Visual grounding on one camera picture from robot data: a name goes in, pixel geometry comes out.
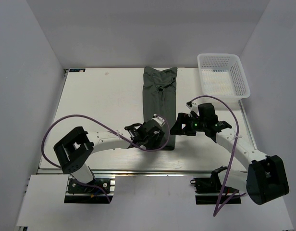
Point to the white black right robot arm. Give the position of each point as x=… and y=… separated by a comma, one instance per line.
x=265, y=177

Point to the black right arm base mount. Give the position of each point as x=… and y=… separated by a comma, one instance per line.
x=207, y=192

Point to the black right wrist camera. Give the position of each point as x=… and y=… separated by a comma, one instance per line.
x=219, y=126

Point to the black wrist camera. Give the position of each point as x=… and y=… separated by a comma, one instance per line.
x=132, y=129
x=219, y=126

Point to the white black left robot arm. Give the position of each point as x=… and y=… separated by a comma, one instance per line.
x=74, y=149

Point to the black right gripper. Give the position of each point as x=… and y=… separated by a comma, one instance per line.
x=182, y=119

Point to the aluminium table edge rail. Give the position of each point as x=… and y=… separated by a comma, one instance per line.
x=115, y=172

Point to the dark green t-shirt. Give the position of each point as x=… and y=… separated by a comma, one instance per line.
x=159, y=97

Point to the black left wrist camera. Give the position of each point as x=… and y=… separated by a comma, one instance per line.
x=132, y=129

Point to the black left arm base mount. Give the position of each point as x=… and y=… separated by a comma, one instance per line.
x=79, y=194

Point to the white perforated plastic basket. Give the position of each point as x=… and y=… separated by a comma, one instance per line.
x=222, y=75

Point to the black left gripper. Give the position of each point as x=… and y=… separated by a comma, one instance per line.
x=155, y=143

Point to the dark label sticker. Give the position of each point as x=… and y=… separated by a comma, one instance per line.
x=77, y=70

